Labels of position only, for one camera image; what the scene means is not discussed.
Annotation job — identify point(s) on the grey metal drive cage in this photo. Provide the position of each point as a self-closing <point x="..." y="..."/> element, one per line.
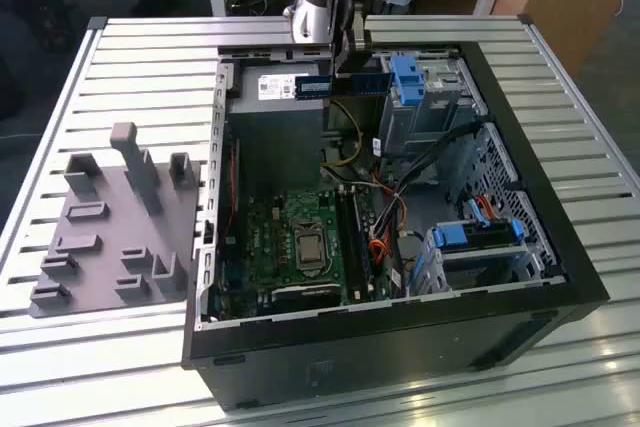
<point x="425" y="132"/>

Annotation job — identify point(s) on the grey metal disk bay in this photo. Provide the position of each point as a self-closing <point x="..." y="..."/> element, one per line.
<point x="500" y="259"/>

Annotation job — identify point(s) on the black RAM slot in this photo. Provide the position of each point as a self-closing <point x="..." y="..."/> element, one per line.
<point x="345" y="242"/>

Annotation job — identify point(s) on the green motherboard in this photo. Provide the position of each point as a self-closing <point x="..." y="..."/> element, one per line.
<point x="265" y="247"/>

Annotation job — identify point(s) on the hard disk in blue carrier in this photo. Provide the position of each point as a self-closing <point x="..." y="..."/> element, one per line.
<point x="450" y="237"/>

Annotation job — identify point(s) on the grey parts rack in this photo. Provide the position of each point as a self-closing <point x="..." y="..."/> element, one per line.
<point x="110" y="227"/>

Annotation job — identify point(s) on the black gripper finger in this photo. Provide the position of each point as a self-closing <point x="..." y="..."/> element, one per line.
<point x="340" y="32"/>
<point x="361" y="62"/>

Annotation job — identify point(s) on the black open PC case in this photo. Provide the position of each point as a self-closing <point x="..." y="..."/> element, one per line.
<point x="350" y="362"/>

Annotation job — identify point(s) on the grey power supply unit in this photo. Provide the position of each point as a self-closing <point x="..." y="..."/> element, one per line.
<point x="275" y="147"/>

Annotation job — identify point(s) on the CPU socket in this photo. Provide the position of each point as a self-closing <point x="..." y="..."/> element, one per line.
<point x="311" y="227"/>

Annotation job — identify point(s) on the silver CPU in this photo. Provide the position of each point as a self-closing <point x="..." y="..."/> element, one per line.
<point x="311" y="249"/>

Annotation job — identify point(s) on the blue plastic disk carrier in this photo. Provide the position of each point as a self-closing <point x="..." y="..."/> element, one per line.
<point x="407" y="79"/>

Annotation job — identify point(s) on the black graphics card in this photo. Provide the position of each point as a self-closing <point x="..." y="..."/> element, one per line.
<point x="305" y="299"/>

